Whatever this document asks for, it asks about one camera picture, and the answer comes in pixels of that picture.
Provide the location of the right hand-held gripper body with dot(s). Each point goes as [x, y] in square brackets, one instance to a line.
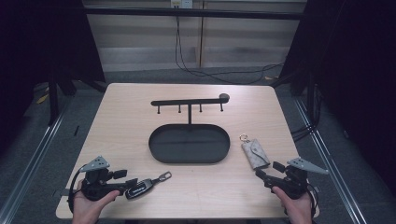
[294, 183]

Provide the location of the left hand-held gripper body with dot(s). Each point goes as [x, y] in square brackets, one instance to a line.
[95, 186]

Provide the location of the black car key fob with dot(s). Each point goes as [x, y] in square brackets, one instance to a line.
[141, 188]

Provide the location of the person's left hand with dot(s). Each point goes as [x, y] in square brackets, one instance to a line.
[85, 208]

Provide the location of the person's right hand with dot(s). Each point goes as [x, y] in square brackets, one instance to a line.
[295, 208]

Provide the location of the small black strip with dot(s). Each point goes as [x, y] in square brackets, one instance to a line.
[76, 130]

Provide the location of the black key rack with tray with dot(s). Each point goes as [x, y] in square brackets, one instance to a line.
[189, 143]

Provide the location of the black stand leg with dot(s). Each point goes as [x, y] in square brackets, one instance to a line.
[53, 102]

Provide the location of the yellow scrap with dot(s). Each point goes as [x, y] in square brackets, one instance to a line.
[42, 99]

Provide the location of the dark curtain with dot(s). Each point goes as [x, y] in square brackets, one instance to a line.
[40, 40]
[351, 77]

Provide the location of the metal floor rail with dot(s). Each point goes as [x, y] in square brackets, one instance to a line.
[330, 161]
[31, 165]

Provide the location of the black horizontal frame bar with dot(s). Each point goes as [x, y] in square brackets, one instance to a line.
[193, 13]

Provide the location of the white wall socket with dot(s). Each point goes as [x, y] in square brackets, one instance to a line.
[181, 3]

